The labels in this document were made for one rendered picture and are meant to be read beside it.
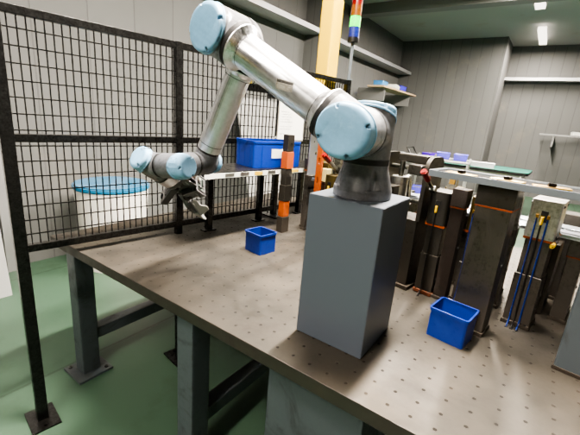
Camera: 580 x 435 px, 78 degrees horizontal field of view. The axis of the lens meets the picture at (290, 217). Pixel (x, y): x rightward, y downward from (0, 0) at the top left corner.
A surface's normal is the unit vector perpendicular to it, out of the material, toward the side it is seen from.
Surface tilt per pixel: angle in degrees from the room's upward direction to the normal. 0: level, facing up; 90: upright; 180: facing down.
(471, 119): 90
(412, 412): 0
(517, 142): 90
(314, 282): 90
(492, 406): 0
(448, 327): 90
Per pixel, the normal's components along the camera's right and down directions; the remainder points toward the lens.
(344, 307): -0.58, 0.18
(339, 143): -0.38, 0.29
